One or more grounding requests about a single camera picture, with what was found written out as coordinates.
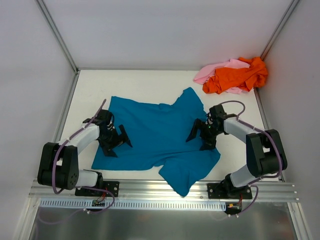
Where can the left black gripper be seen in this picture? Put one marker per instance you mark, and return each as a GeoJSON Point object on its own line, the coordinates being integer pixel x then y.
{"type": "Point", "coordinates": [116, 141]}

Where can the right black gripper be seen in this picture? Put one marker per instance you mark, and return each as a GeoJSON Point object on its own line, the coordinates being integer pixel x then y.
{"type": "Point", "coordinates": [202, 134]}

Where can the teal blue t shirt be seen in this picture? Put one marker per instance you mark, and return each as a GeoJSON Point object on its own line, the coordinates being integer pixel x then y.
{"type": "Point", "coordinates": [158, 134]}

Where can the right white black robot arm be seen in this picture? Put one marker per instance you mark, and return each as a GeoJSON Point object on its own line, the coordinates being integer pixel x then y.
{"type": "Point", "coordinates": [264, 151]}

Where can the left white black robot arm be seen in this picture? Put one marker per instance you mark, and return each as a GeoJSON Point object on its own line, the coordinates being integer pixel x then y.
{"type": "Point", "coordinates": [59, 162]}

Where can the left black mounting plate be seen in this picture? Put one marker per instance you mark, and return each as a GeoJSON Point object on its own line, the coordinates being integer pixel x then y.
{"type": "Point", "coordinates": [111, 186]}

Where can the black mounting plate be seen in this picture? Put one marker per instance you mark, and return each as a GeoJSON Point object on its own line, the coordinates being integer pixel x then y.
{"type": "Point", "coordinates": [220, 191]}
{"type": "Point", "coordinates": [111, 186]}

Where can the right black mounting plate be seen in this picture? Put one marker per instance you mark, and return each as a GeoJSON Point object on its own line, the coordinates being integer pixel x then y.
{"type": "Point", "coordinates": [220, 191]}

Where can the pink t shirt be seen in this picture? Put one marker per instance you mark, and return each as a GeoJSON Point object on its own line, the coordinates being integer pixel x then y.
{"type": "Point", "coordinates": [209, 70]}

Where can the orange t shirt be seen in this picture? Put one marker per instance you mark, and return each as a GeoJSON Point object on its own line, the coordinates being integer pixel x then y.
{"type": "Point", "coordinates": [224, 78]}

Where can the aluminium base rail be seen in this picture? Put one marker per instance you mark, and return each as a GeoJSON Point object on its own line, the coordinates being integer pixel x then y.
{"type": "Point", "coordinates": [129, 189]}

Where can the white slotted cable duct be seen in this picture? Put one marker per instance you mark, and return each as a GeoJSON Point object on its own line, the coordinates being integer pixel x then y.
{"type": "Point", "coordinates": [134, 204]}

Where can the left aluminium corner post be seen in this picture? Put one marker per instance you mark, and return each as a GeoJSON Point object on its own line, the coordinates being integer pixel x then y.
{"type": "Point", "coordinates": [56, 33]}

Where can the aluminium corner post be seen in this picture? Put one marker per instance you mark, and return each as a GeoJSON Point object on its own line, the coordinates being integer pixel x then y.
{"type": "Point", "coordinates": [279, 27]}
{"type": "Point", "coordinates": [56, 33]}

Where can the right aluminium corner post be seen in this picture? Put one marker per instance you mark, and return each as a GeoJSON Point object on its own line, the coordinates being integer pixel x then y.
{"type": "Point", "coordinates": [279, 27]}

